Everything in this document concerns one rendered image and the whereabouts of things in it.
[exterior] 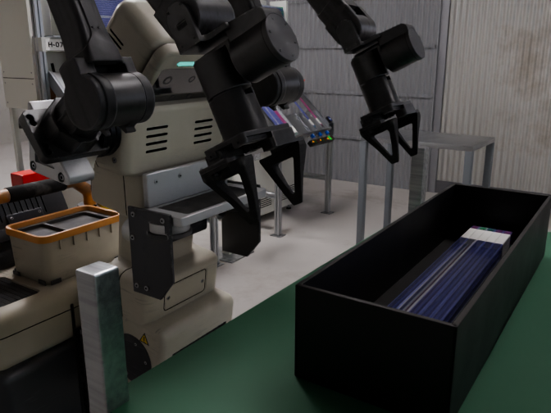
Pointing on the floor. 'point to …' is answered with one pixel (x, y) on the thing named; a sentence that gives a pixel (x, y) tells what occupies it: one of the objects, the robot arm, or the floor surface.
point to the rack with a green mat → (101, 352)
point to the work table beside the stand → (468, 144)
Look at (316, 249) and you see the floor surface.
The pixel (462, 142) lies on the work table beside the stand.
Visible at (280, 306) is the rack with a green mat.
